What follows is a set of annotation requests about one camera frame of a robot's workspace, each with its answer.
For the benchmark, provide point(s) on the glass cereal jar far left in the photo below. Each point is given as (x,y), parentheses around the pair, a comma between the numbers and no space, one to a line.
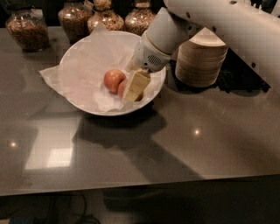
(27,29)

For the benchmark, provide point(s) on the red apple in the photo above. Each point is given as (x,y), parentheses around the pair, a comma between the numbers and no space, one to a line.
(121,88)
(113,79)

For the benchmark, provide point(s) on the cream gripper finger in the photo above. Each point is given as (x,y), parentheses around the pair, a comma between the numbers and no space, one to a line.
(132,65)
(137,82)

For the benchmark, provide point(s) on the glass cereal jar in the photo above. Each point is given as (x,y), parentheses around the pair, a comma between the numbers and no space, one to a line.
(104,14)
(140,18)
(73,18)
(27,29)

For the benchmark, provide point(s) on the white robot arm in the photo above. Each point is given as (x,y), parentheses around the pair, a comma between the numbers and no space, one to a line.
(252,34)

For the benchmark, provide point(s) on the large white bowl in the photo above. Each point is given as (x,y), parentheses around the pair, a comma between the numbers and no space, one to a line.
(87,61)

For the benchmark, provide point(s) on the white paper bowl liner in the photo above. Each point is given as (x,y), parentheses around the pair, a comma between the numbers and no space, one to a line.
(84,75)

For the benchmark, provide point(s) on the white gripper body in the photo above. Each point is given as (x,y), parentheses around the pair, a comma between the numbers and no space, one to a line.
(149,56)

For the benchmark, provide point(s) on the front stack paper bowls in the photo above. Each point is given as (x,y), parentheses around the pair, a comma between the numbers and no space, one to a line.
(200,59)

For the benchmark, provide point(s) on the black tray mat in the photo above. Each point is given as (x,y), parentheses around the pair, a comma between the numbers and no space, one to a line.
(235,77)

